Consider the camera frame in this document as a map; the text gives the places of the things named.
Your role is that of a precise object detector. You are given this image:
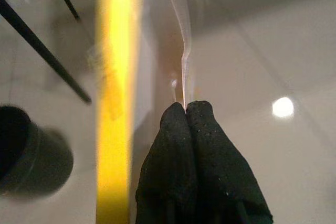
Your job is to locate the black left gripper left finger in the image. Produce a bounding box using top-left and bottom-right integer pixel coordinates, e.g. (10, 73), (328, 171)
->
(134, 101), (198, 224)

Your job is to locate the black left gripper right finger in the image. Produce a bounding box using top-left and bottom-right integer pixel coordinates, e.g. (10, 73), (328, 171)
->
(185, 99), (274, 224)

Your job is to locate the clear plastic wrapper yellow stripe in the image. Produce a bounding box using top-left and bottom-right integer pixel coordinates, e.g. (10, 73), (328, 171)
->
(88, 0), (201, 224)

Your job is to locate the black round rubbish bin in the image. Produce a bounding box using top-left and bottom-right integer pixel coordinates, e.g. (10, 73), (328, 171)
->
(0, 105), (75, 194)

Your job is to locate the black thin metal frame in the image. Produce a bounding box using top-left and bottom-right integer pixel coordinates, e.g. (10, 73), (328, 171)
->
(0, 0), (92, 104)

